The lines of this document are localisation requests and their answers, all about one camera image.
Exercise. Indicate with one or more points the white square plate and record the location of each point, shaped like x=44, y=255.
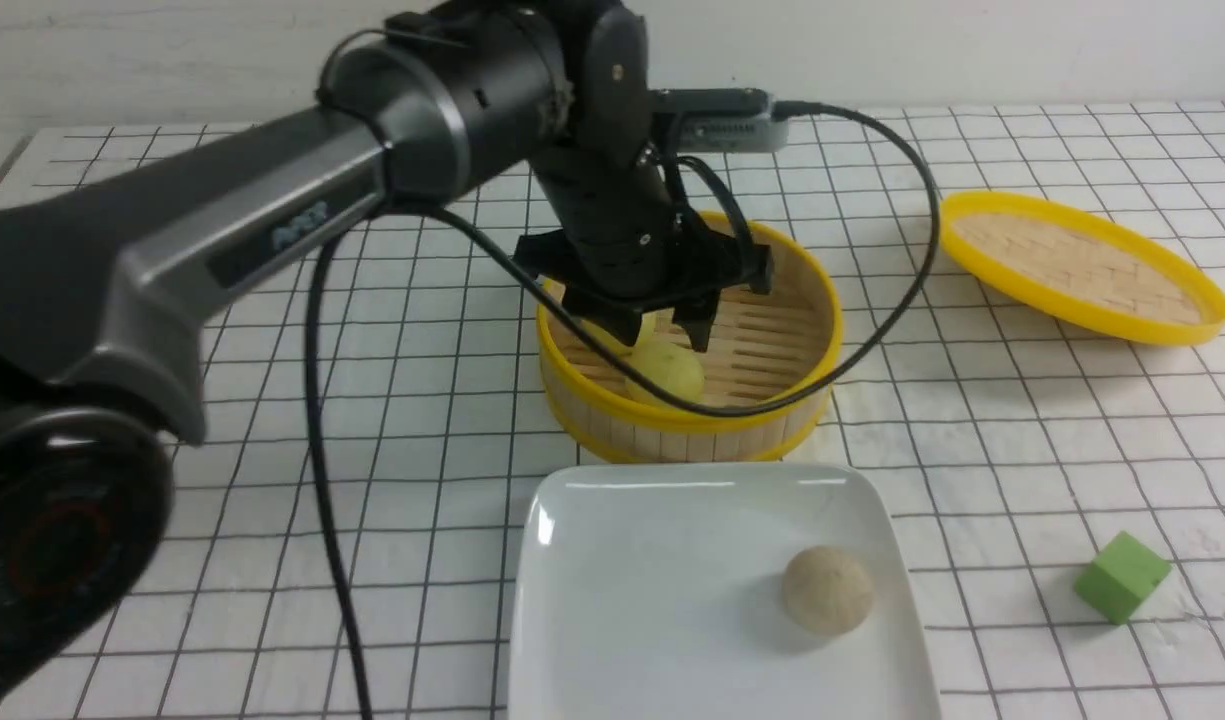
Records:
x=653, y=592

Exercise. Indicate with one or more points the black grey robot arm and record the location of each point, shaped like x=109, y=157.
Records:
x=104, y=291

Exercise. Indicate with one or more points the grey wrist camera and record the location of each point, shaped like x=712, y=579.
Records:
x=730, y=120

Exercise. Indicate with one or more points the yellow steamed bun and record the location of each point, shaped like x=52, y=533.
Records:
x=647, y=329
x=671, y=367

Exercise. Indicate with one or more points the yellow steamed bun front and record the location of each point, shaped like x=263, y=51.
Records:
x=671, y=367

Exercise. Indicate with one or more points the bamboo steamer lid yellow rim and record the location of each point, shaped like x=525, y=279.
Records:
x=1081, y=269

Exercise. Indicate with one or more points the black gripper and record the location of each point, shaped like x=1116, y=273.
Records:
x=625, y=248

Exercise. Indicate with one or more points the white grid tablecloth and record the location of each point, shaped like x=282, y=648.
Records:
x=1009, y=448

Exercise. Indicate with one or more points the green foam cube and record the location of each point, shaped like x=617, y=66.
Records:
x=1121, y=578

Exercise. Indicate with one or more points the beige steamed bun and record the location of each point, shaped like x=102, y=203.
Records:
x=827, y=591

